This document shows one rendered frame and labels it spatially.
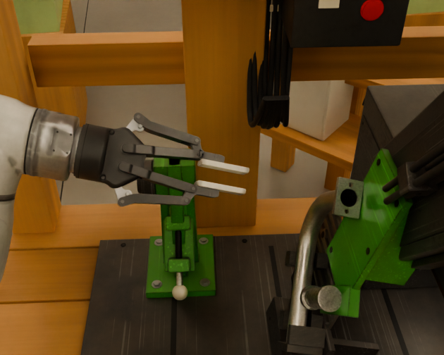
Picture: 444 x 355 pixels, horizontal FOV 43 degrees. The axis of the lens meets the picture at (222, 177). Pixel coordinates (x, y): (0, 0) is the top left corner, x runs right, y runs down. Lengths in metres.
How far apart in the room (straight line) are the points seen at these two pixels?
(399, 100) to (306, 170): 1.87
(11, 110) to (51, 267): 0.51
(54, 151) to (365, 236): 0.43
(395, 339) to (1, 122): 0.73
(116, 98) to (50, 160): 2.72
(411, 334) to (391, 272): 0.25
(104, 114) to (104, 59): 2.22
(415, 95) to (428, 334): 0.42
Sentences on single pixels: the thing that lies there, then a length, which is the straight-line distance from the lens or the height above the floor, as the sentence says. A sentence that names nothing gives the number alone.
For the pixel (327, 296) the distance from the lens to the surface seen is 0.84.
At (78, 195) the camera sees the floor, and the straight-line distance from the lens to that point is 2.75.
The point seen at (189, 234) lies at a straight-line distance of 1.03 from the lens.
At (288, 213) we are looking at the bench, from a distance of 1.28.
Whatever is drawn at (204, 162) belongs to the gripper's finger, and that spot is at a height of 1.26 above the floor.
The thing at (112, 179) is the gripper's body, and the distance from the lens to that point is 0.77.
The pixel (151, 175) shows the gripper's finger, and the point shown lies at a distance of 0.77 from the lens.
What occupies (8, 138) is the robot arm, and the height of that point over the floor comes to 1.34.
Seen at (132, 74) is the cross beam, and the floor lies 1.21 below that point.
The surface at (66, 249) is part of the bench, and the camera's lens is 1.23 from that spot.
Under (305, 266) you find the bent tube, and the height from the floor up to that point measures 1.04.
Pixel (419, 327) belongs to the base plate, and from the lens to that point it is 1.09.
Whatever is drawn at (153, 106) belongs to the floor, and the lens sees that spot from 3.34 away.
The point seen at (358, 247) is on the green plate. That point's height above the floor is 1.15.
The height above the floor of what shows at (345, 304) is 1.09.
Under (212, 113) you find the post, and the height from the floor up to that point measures 1.17.
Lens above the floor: 1.73
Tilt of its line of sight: 39 degrees down
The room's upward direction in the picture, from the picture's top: straight up
